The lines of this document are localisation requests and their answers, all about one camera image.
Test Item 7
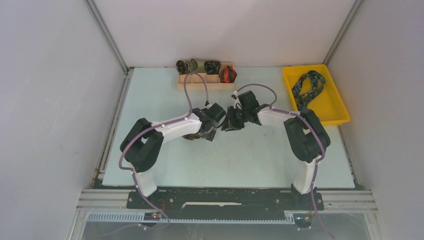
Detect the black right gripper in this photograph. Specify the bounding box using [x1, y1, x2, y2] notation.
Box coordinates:
[221, 105, 249, 132]

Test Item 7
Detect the brown green patterned tie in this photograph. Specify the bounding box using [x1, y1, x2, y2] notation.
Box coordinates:
[182, 133, 201, 141]

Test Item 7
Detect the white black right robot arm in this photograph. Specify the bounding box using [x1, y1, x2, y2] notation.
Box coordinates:
[220, 90, 331, 209]

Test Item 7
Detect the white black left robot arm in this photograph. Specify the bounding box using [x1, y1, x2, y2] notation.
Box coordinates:
[118, 103, 226, 208]

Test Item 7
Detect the wooden compartment box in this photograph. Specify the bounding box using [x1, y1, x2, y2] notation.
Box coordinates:
[177, 62, 236, 91]

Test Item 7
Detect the orange navy rolled tie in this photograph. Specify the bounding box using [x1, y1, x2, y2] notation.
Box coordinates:
[218, 65, 238, 84]

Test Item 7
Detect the black green rolled tie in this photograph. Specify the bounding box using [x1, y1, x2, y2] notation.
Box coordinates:
[204, 60, 222, 75]

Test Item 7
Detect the olive green rolled tie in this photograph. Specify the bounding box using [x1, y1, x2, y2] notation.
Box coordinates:
[188, 58, 206, 73]

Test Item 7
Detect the dark patterned rolled tie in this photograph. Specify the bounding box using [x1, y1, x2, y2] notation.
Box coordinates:
[175, 60, 190, 75]

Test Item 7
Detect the blue patterned tie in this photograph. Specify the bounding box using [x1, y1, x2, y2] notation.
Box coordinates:
[291, 70, 326, 113]

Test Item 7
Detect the yellow plastic tray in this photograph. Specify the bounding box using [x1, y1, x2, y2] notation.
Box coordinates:
[282, 64, 351, 127]

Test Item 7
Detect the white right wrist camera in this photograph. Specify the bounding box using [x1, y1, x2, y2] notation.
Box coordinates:
[231, 90, 240, 100]

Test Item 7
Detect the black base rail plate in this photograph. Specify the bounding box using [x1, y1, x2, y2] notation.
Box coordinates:
[126, 187, 325, 222]

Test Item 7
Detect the aluminium frame rail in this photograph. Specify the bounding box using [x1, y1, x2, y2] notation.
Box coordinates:
[77, 187, 378, 224]

